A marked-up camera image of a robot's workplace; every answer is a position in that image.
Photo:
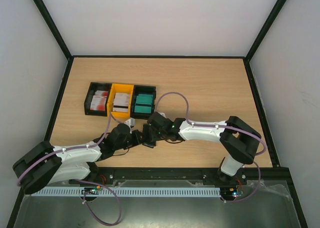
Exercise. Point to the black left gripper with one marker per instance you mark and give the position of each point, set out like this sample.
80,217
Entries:
137,140

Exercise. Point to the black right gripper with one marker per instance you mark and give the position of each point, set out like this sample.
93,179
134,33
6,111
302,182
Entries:
148,134

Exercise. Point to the black leather card holder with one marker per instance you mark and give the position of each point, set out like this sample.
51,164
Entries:
147,138

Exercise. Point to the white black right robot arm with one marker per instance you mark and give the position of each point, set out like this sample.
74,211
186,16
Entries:
239,139

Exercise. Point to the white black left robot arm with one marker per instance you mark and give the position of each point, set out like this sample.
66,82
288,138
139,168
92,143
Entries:
46,164

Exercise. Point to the teal card stack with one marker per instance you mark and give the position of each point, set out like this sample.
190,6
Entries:
143,103

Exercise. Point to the white orange card stack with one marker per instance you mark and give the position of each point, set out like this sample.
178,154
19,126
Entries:
121,102

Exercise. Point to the black card bin right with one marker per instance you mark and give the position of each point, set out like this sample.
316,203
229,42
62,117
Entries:
138,89

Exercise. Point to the black card bin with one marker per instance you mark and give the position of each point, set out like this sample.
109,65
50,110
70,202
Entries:
138,89
93,87

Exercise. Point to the white red card stack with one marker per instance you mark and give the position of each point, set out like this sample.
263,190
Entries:
99,100

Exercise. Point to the yellow card bin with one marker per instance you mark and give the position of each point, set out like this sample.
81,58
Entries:
119,88

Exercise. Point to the black card bin left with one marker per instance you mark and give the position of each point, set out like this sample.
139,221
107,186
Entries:
93,87

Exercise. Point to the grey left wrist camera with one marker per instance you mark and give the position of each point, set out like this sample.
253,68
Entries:
130,122

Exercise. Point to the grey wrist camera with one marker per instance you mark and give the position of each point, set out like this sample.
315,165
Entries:
130,122
161,113

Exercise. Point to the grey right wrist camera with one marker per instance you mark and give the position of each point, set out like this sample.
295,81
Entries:
161,113

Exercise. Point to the white slotted cable duct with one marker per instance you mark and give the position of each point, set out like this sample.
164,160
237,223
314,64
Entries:
130,192

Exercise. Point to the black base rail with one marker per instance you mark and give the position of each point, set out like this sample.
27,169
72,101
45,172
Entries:
208,176

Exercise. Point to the black enclosure frame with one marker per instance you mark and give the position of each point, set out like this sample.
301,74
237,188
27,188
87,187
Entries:
246,59

